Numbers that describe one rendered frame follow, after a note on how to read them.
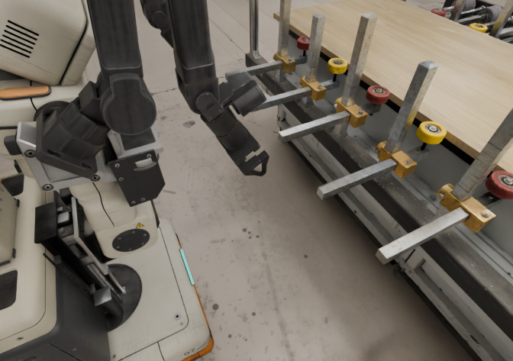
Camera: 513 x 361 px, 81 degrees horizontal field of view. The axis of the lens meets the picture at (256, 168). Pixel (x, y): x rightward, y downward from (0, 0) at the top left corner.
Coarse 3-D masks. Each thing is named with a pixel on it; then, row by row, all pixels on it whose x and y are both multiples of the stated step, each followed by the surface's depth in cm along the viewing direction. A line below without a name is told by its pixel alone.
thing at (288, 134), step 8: (368, 104) 116; (376, 104) 116; (344, 112) 112; (368, 112) 115; (320, 120) 109; (328, 120) 109; (336, 120) 110; (344, 120) 112; (296, 128) 106; (304, 128) 106; (312, 128) 107; (320, 128) 109; (280, 136) 104; (288, 136) 104; (296, 136) 106
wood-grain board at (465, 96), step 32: (352, 0) 185; (384, 0) 185; (352, 32) 151; (384, 32) 151; (416, 32) 151; (448, 32) 151; (480, 32) 151; (384, 64) 127; (416, 64) 127; (448, 64) 127; (480, 64) 127; (512, 64) 127; (448, 96) 110; (480, 96) 110; (512, 96) 110; (448, 128) 97; (480, 128) 97; (512, 160) 87
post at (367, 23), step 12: (360, 24) 94; (372, 24) 93; (360, 36) 96; (372, 36) 96; (360, 48) 98; (360, 60) 101; (348, 72) 106; (360, 72) 104; (348, 84) 108; (348, 96) 110
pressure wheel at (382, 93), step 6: (372, 90) 112; (378, 90) 111; (384, 90) 112; (366, 96) 114; (372, 96) 111; (378, 96) 110; (384, 96) 109; (372, 102) 112; (378, 102) 111; (384, 102) 112; (372, 114) 119
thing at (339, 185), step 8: (408, 152) 102; (416, 152) 102; (424, 152) 102; (392, 160) 99; (416, 160) 103; (368, 168) 97; (376, 168) 97; (384, 168) 97; (392, 168) 99; (344, 176) 94; (352, 176) 94; (360, 176) 94; (368, 176) 95; (376, 176) 98; (328, 184) 92; (336, 184) 92; (344, 184) 92; (352, 184) 93; (320, 192) 91; (328, 192) 90; (336, 192) 92
